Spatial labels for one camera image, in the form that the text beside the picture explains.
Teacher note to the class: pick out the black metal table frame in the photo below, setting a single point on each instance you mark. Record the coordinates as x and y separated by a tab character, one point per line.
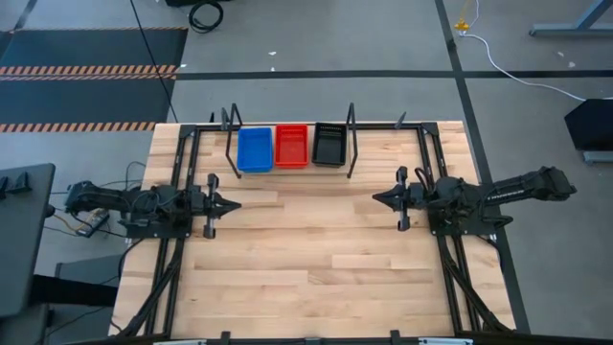
188	130

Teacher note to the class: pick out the black angular stand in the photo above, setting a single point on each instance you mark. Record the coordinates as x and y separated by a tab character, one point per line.
591	124

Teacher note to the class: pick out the grey metal table leg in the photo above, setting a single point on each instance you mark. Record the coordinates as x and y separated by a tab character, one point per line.
565	31

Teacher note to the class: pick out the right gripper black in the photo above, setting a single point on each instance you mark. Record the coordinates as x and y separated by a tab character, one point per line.
414	196

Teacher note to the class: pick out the wooden shelf with black frame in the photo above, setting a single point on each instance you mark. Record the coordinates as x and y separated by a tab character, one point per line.
292	171

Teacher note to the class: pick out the black desk clamp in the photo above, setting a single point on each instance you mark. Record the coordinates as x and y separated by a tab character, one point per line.
21	186

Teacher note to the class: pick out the black desk crossbar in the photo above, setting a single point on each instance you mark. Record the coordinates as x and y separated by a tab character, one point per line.
72	292

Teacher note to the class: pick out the silver metal bar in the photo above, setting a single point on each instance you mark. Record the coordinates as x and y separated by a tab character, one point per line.
445	341
182	342

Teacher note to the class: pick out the grey desk base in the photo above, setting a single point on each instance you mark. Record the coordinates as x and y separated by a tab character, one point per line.
91	268

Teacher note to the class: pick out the black mat with hazard stripes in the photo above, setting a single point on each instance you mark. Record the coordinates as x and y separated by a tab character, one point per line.
86	100

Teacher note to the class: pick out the grey stand foot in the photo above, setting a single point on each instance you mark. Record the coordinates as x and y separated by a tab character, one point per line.
598	157

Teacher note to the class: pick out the black adapter box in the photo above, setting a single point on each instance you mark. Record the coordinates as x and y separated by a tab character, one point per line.
93	225

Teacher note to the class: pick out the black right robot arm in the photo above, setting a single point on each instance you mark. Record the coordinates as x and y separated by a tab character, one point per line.
517	189

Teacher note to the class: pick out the black desk top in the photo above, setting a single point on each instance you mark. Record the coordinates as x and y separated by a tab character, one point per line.
24	239

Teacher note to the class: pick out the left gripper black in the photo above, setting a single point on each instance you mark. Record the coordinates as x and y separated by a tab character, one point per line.
211	184

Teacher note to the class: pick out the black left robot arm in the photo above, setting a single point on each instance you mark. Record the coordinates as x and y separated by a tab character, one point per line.
167	201

